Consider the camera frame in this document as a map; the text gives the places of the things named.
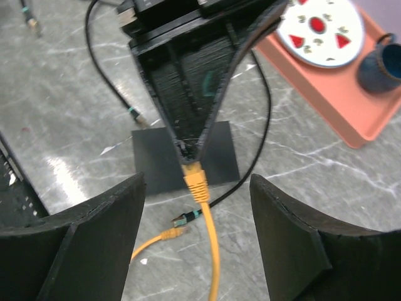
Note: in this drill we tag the white watermelon pattern plate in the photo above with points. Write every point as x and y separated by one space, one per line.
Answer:
322 33

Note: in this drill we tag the dark blue mug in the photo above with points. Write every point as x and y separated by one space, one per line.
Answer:
379 71

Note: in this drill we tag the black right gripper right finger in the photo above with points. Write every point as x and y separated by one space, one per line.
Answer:
309 255

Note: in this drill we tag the salmon pink tray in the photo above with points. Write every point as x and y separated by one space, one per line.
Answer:
354 114

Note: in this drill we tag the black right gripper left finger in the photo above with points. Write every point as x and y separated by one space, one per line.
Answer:
81 253

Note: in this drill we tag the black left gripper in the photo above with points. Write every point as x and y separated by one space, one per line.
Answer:
187 76

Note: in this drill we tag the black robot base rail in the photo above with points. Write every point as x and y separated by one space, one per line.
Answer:
20 203

